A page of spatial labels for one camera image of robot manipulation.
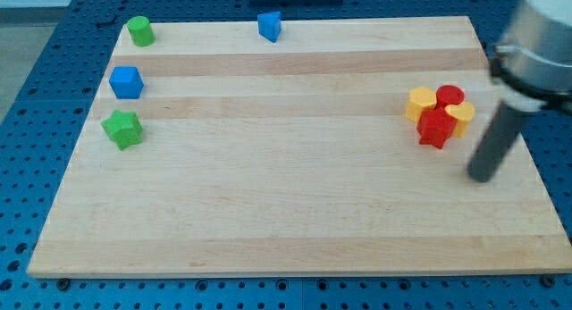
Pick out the green star block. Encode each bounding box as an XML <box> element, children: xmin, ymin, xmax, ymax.
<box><xmin>101</xmin><ymin>110</ymin><xmax>143</xmax><ymax>150</ymax></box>

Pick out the green cylinder block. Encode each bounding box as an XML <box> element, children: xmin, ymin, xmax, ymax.
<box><xmin>127</xmin><ymin>15</ymin><xmax>156</xmax><ymax>47</ymax></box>

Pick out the wooden board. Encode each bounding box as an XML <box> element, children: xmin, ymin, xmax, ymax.
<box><xmin>28</xmin><ymin>16</ymin><xmax>571</xmax><ymax>279</ymax></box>

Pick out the yellow heart block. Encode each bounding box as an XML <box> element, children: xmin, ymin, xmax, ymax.
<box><xmin>445</xmin><ymin>101</ymin><xmax>475</xmax><ymax>138</ymax></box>

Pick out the blue triangle block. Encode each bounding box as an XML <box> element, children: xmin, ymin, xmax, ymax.
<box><xmin>257</xmin><ymin>12</ymin><xmax>282</xmax><ymax>43</ymax></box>

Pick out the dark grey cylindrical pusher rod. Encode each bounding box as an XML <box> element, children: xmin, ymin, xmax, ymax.
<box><xmin>467</xmin><ymin>101</ymin><xmax>533</xmax><ymax>182</ymax></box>

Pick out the red cylinder block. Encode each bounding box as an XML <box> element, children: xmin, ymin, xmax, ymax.
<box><xmin>436</xmin><ymin>85</ymin><xmax>465</xmax><ymax>108</ymax></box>

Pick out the blue cube block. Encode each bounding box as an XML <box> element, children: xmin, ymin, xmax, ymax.
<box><xmin>109</xmin><ymin>66</ymin><xmax>144</xmax><ymax>99</ymax></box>

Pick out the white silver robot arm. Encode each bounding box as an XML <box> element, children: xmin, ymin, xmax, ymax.
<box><xmin>467</xmin><ymin>0</ymin><xmax>571</xmax><ymax>182</ymax></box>

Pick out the red star block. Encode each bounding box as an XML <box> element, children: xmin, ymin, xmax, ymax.
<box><xmin>416</xmin><ymin>108</ymin><xmax>458</xmax><ymax>149</ymax></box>

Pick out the yellow hexagon block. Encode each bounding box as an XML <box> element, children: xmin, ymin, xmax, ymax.
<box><xmin>405</xmin><ymin>87</ymin><xmax>437</xmax><ymax>123</ymax></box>

